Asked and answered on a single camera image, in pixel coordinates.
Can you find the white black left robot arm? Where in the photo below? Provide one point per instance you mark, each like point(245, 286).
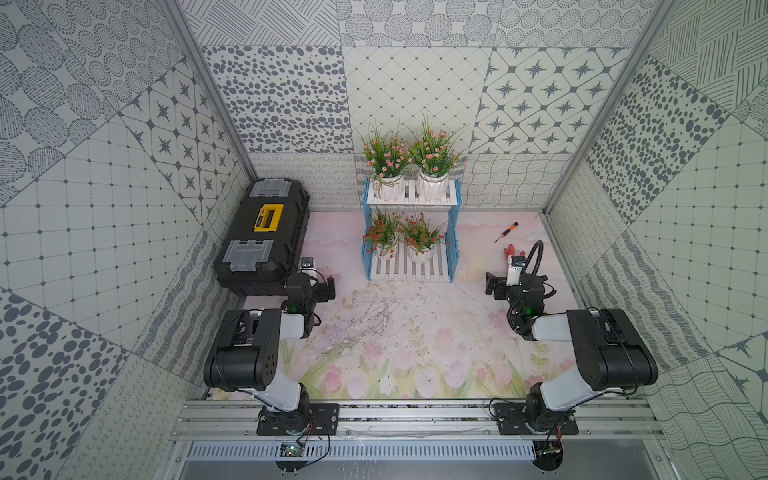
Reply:
point(244, 356)

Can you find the orange black screwdriver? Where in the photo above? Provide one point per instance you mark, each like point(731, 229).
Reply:
point(507, 231)

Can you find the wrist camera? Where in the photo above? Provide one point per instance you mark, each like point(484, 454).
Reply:
point(307, 264)
point(516, 264)

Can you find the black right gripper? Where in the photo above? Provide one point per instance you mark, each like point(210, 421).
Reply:
point(501, 286)

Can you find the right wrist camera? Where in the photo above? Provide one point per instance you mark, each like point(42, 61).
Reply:
point(516, 264)

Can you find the pink baby's breath potted plant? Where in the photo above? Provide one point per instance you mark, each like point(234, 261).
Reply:
point(387, 157)

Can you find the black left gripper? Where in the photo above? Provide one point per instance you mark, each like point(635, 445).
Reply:
point(300, 287)

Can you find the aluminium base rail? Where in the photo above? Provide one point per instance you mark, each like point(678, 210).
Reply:
point(402, 430)

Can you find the red baby's breath potted plant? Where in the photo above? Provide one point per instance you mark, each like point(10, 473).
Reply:
point(383, 234)

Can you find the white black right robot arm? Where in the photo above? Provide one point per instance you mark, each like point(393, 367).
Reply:
point(610, 355)

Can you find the black yellow plastic toolbox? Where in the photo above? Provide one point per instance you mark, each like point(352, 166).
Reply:
point(263, 244)

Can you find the red rubber work glove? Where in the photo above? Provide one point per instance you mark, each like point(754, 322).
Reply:
point(511, 252)

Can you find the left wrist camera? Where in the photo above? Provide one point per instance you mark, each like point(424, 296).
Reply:
point(307, 264)

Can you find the blue white wooden plant rack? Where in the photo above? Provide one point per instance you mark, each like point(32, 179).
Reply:
point(444, 213)

